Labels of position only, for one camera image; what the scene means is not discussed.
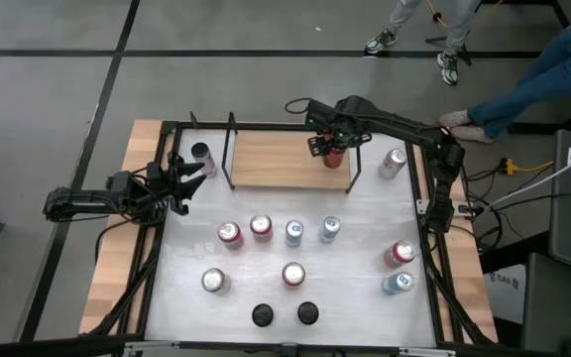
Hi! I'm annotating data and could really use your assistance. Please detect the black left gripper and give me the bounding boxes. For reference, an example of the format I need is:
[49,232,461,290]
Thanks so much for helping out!
[146,151,208,217]

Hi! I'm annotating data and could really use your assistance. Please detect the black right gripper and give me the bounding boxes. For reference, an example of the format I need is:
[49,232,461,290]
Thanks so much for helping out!
[307,95,374,159]

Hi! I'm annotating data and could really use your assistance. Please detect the red can with black graphic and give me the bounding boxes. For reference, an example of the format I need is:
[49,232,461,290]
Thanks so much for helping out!
[321,143,348,171]

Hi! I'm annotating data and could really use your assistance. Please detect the white Celsius can black lid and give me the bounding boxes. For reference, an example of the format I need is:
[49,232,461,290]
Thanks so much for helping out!
[296,300,320,326]
[189,142,219,179]
[251,302,276,328]

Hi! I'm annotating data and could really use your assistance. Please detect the silver Diet Coke can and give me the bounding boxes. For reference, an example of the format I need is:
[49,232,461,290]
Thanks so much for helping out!
[378,147,408,180]
[200,267,231,295]

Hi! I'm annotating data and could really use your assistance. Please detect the red Fanta can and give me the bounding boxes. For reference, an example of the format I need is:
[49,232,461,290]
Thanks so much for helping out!
[383,240,418,271]
[216,221,245,251]
[249,213,275,244]

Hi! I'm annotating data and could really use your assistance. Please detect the red soda can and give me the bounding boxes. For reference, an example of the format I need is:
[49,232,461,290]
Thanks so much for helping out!
[281,261,307,289]

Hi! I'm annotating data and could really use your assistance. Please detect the wooden tray board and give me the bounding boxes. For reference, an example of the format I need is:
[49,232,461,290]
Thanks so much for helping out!
[220,111,369,195]

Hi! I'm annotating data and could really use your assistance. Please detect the blue silver Red Bull can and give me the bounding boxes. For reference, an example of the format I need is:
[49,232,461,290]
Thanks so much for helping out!
[317,215,342,244]
[381,271,414,297]
[284,219,305,248]

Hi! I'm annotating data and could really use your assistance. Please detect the white table cover sheet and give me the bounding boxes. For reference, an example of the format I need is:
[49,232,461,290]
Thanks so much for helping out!
[144,129,439,348]

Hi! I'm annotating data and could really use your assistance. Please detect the person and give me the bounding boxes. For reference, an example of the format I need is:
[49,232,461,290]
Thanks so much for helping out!
[437,0,571,146]
[363,0,483,86]

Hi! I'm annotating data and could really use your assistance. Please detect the black furniture leg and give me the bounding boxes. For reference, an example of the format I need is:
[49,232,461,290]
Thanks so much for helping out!
[507,96,571,136]

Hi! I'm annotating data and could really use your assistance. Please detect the white printed box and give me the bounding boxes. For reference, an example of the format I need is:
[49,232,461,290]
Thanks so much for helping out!
[483,265,527,323]

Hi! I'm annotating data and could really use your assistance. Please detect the grey box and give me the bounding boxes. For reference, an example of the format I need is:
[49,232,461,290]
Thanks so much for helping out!
[520,251,571,354]

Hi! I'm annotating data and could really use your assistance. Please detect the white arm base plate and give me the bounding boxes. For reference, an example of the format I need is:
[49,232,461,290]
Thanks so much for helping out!
[415,197,476,218]

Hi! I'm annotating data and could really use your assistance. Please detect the yellow power cable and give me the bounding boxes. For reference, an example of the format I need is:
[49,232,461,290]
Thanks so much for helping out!
[422,0,446,27]

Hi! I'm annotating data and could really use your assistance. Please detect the white cable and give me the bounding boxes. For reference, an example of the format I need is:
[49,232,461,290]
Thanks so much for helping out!
[489,141,571,207]

